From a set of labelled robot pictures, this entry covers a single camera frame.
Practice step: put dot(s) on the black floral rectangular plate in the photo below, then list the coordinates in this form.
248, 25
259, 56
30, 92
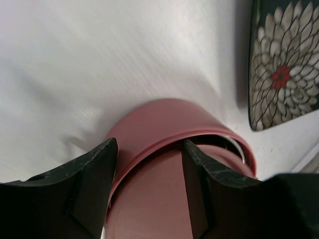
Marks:
283, 61

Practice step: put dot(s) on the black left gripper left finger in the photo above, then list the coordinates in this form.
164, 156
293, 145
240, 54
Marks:
67, 202

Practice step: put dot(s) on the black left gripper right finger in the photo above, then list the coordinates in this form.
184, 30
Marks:
224, 204

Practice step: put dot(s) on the pink lunch bowl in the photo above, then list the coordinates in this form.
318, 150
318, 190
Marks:
148, 197

